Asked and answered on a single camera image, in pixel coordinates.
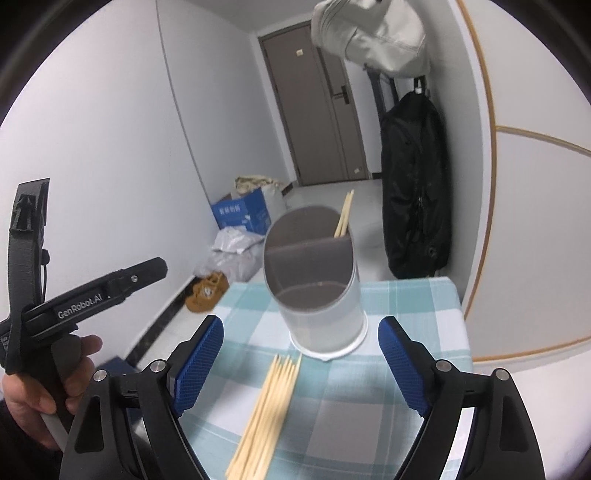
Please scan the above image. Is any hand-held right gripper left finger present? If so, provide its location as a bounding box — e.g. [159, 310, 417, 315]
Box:
[60, 315, 225, 480]

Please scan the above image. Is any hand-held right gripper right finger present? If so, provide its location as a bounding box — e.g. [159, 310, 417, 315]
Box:
[378, 316, 546, 480]

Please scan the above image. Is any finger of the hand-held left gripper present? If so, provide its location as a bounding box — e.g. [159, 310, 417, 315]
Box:
[105, 257, 169, 303]

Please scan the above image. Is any bundle of bamboo chopsticks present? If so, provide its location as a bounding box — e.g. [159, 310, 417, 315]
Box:
[225, 353, 303, 480]

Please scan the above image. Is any white grey utensil holder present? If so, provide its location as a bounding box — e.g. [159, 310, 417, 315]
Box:
[262, 206, 369, 361]

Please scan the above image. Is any pale bamboo chopstick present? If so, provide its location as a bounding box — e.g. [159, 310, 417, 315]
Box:
[338, 190, 355, 238]
[334, 189, 352, 238]

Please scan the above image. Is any person's left hand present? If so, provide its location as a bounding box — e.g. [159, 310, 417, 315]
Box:
[0, 335, 103, 417]

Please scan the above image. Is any brown slipper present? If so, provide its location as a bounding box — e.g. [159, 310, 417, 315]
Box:
[185, 272, 230, 313]

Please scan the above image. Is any teal checked tablecloth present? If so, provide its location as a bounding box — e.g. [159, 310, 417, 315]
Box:
[178, 276, 475, 480]

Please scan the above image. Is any dark blue shoebox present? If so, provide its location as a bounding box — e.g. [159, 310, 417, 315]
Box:
[95, 356, 139, 377]

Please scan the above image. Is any clear plastic bag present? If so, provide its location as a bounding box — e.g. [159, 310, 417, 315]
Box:
[194, 244, 266, 283]

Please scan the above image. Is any white plastic bag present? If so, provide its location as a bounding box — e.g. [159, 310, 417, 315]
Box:
[212, 227, 266, 254]

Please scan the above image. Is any blue cardboard box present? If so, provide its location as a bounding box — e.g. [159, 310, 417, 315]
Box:
[211, 187, 273, 234]

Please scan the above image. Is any beige cloth bag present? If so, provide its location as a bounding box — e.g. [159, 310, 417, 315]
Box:
[235, 174, 283, 193]

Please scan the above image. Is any white sack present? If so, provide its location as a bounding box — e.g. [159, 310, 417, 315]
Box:
[262, 185, 288, 224]

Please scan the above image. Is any black hanging backpack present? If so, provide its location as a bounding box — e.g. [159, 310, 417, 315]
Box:
[379, 90, 453, 280]

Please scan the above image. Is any brown door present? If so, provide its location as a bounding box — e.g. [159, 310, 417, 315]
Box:
[257, 22, 372, 188]

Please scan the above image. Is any beige hanging bag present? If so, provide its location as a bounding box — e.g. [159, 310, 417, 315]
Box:
[310, 0, 428, 77]

